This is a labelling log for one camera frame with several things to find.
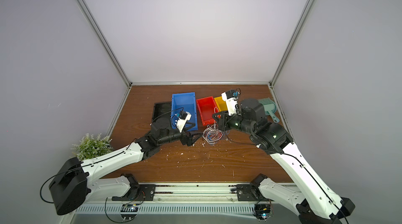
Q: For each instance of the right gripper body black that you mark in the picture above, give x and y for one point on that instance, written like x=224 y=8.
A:
x=224 y=122

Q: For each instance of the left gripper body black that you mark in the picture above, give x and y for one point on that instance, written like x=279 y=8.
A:
x=183 y=140

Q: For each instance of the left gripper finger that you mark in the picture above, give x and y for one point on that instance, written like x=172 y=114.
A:
x=198 y=141
x=196 y=133

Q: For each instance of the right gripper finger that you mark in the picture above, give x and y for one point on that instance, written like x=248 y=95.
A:
x=218 y=115
x=216 y=123

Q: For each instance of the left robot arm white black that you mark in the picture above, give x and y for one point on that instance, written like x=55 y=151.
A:
x=77 y=181

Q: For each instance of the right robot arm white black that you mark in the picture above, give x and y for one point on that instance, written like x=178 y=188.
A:
x=314 y=202

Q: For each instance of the yellow plastic bin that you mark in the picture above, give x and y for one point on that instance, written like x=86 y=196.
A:
x=221 y=104

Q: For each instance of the red plastic bin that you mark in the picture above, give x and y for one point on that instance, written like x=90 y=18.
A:
x=207 y=107

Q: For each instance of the black plastic bin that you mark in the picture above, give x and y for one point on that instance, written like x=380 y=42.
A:
x=161 y=110

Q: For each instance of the blue plastic bin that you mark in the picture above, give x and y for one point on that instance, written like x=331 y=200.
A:
x=185 y=102

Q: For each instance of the green dustpan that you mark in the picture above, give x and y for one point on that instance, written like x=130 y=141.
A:
x=270 y=108

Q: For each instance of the left controller board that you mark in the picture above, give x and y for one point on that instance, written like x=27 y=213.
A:
x=128 y=212

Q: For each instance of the controller board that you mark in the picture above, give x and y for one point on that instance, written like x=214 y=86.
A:
x=128 y=212
x=262 y=211

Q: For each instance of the right controller board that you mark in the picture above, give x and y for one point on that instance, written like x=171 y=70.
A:
x=262 y=211

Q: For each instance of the small green potted plant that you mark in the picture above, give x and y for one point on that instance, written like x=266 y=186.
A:
x=91 y=147

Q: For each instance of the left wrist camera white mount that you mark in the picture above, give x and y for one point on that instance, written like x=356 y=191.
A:
x=183 y=117

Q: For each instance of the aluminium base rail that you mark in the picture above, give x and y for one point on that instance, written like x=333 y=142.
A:
x=182 y=199

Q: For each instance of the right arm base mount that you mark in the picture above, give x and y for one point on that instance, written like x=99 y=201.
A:
x=250 y=192

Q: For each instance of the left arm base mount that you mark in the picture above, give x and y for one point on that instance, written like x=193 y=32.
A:
x=135 y=191

